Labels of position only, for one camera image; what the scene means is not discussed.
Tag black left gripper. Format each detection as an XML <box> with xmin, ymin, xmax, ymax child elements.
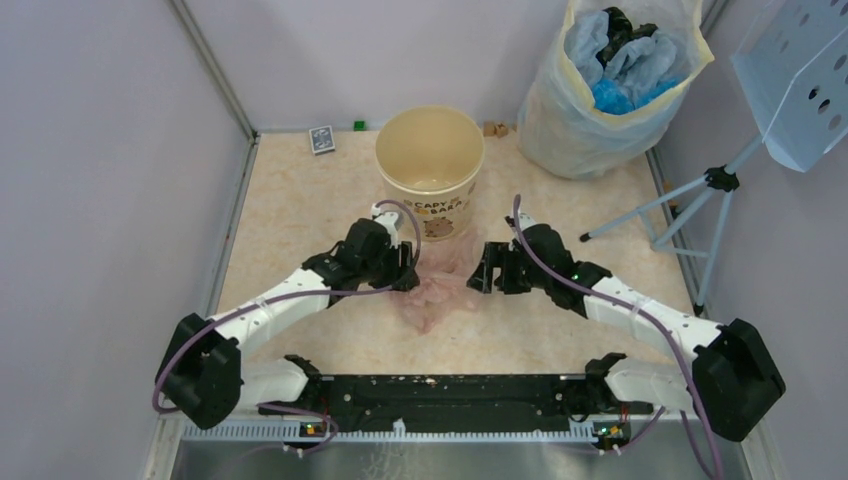
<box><xmin>359</xmin><ymin>239</ymin><xmax>420</xmax><ymax>292</ymax></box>

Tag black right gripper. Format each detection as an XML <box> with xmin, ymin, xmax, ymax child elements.
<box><xmin>467</xmin><ymin>240</ymin><xmax>551</xmax><ymax>294</ymax></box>

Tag pink plastic trash bag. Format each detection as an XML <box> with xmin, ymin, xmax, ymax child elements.
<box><xmin>390</xmin><ymin>227</ymin><xmax>484</xmax><ymax>334</ymax></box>

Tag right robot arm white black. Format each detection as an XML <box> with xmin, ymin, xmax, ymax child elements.
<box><xmin>467</xmin><ymin>224</ymin><xmax>786</xmax><ymax>442</ymax></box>

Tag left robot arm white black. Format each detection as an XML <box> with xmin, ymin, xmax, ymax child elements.
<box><xmin>152</xmin><ymin>211</ymin><xmax>417</xmax><ymax>429</ymax></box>

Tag cream capybara trash bin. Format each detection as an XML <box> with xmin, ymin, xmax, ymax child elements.
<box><xmin>375</xmin><ymin>105</ymin><xmax>485</xmax><ymax>242</ymax></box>

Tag large translucent bag of bags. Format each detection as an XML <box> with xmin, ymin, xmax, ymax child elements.
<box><xmin>518</xmin><ymin>1</ymin><xmax>714</xmax><ymax>180</ymax></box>

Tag small wooden blocks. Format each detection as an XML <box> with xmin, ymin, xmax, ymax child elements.
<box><xmin>482</xmin><ymin>121</ymin><xmax>517</xmax><ymax>138</ymax></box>

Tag blue plastic bag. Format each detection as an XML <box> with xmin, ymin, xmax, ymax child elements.
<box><xmin>591</xmin><ymin>79</ymin><xmax>680</xmax><ymax>115</ymax></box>

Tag light blue tripod stand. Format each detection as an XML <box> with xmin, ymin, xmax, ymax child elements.
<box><xmin>579</xmin><ymin>135</ymin><xmax>763</xmax><ymax>316</ymax></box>

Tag black plastic bag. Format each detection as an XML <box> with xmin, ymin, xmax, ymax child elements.
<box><xmin>596</xmin><ymin>7</ymin><xmax>658</xmax><ymax>67</ymax></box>

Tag perforated light blue panel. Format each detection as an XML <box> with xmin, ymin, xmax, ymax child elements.
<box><xmin>731</xmin><ymin>0</ymin><xmax>847</xmax><ymax>173</ymax></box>

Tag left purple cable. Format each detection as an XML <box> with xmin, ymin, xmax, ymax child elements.
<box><xmin>151</xmin><ymin>199</ymin><xmax>423</xmax><ymax>458</ymax></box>

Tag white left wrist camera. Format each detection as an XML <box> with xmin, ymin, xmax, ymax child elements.
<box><xmin>370</xmin><ymin>204</ymin><xmax>403</xmax><ymax>248</ymax></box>

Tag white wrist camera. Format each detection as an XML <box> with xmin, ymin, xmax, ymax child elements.
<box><xmin>370</xmin><ymin>204</ymin><xmax>403</xmax><ymax>248</ymax></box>
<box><xmin>513</xmin><ymin>211</ymin><xmax>537</xmax><ymax>232</ymax></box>

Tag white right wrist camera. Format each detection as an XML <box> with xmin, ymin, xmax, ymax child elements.
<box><xmin>513</xmin><ymin>211</ymin><xmax>537</xmax><ymax>232</ymax></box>

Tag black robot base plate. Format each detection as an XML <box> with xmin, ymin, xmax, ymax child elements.
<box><xmin>258</xmin><ymin>355</ymin><xmax>654</xmax><ymax>434</ymax></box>

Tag white toothed cable rail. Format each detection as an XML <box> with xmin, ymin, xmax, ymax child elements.
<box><xmin>182</xmin><ymin>419</ymin><xmax>597</xmax><ymax>446</ymax></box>

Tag aluminium corner frame post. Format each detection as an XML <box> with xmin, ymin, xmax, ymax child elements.
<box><xmin>166</xmin><ymin>0</ymin><xmax>257</xmax><ymax>143</ymax></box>

